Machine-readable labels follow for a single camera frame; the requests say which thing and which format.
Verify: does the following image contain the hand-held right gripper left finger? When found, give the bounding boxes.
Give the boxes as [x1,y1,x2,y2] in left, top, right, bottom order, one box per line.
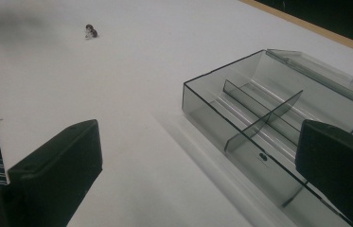
[7,118,103,227]

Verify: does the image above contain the clear grey compartment box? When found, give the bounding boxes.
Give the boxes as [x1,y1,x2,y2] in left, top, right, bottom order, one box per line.
[182,48,353,227]

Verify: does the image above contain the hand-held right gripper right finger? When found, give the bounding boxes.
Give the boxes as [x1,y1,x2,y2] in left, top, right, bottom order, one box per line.
[294,118,353,227]

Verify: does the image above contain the small dark bead earring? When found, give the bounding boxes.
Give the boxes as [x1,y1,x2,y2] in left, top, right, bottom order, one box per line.
[84,24,99,41]

